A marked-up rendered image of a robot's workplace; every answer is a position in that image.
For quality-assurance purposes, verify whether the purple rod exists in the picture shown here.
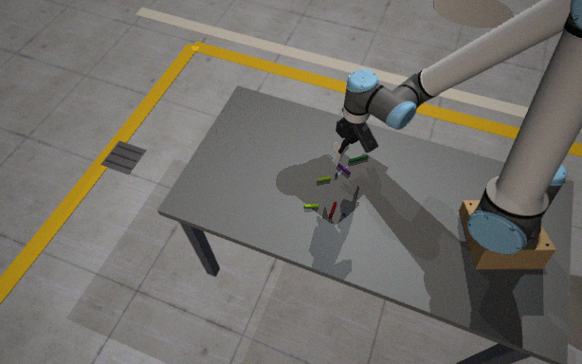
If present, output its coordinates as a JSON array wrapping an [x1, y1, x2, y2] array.
[[337, 163, 351, 174]]

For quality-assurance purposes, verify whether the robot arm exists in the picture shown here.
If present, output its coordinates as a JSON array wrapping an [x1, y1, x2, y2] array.
[[343, 0, 582, 255]]

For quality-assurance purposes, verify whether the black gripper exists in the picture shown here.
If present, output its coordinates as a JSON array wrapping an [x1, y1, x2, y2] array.
[[333, 118, 362, 163]]

